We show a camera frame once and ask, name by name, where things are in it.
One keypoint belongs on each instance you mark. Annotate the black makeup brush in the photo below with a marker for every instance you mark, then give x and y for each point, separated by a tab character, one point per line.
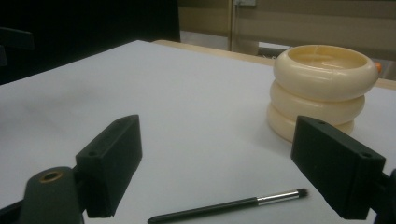
218	208

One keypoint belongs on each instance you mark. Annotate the white table mat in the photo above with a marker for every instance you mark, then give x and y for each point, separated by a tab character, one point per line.
202	109

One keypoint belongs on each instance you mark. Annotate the small orange object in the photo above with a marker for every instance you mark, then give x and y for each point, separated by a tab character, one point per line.
378	67

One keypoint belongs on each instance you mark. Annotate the cream ribbed brush holder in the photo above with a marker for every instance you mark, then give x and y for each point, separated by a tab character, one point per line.
320	84

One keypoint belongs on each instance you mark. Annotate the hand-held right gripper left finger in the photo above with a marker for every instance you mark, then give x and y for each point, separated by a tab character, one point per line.
109	165

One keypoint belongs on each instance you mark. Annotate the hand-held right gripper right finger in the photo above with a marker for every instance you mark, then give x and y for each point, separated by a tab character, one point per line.
336	168

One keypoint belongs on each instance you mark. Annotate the black curtain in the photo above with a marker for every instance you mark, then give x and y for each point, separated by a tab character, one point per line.
93	25

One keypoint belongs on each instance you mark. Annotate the beige wooden shelf unit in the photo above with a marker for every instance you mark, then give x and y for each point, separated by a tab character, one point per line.
311	28

